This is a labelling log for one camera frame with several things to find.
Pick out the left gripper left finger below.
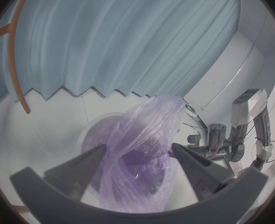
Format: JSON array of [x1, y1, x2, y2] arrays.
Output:
[[43, 144, 107, 201]]

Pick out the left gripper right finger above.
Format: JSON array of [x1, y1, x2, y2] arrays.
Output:
[[171, 142, 235, 201]]

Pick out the white trash bin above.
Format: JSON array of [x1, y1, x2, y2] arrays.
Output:
[[78, 112, 176, 196]]

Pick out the purple plastic bag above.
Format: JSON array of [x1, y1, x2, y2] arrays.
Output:
[[98, 95, 185, 214]]

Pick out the pale blue curtain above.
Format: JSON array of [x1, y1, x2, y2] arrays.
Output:
[[0, 0, 242, 107]]

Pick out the white cushioned wooden chair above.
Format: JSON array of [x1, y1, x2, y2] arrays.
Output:
[[0, 0, 35, 115]]

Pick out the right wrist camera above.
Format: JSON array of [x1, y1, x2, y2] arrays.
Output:
[[187, 134, 200, 147]]

